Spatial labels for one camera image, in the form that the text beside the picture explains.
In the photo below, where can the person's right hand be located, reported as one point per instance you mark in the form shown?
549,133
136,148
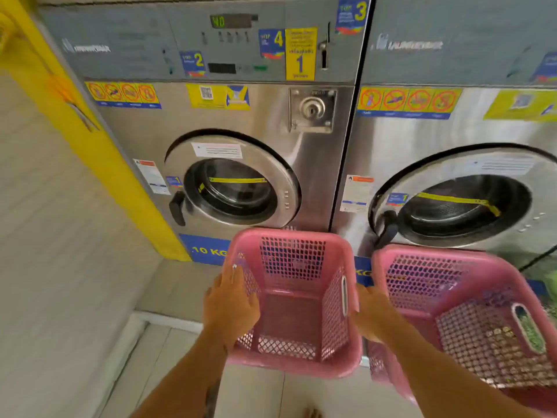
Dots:
374,317

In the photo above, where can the person's left hand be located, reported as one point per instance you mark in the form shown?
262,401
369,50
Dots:
230,309

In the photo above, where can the pink plastic laundry basket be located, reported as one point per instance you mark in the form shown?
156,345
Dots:
287,309
435,253

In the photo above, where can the round washing machine door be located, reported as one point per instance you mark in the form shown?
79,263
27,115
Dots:
539,180
278,178

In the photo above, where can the steel washing machine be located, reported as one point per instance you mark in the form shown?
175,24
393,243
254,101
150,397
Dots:
391,139
130,139

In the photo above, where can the person's left forearm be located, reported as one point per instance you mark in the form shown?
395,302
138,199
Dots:
187,378

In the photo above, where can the person's right forearm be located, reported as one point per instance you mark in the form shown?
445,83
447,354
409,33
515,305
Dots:
444,383

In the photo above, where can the person's bare foot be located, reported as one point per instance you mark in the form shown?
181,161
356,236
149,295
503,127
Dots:
312,414

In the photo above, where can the white orange notice sticker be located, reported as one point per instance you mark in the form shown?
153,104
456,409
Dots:
357,193
151,177

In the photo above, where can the steel coin lock panel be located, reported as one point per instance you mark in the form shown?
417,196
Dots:
313,110

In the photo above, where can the yellow prohibition sticker strip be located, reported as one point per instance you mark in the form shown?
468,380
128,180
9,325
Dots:
122,94
409,102

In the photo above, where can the orange hanging tag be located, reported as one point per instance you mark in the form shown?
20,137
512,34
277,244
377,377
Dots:
72,100

